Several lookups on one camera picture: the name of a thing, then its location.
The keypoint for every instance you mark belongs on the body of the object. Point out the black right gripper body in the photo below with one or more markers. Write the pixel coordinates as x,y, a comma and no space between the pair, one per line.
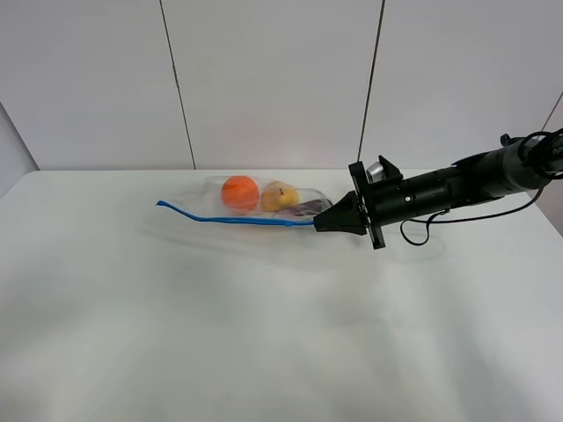
371,197

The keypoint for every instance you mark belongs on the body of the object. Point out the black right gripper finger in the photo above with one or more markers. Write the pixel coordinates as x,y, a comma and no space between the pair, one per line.
350,225
344,208

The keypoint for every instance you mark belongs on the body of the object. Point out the clear zip bag blue zipper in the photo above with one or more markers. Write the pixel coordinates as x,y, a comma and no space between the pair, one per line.
201,202

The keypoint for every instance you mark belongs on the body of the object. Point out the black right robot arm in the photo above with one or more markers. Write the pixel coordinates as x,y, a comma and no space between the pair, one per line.
521,164

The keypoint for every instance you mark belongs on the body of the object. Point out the purple eggplant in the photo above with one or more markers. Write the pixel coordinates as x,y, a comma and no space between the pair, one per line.
305,210

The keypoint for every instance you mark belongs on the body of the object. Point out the orange fruit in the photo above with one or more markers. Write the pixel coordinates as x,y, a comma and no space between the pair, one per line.
240,193

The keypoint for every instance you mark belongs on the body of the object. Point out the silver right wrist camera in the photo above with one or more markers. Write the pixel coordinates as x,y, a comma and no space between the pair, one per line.
375,173

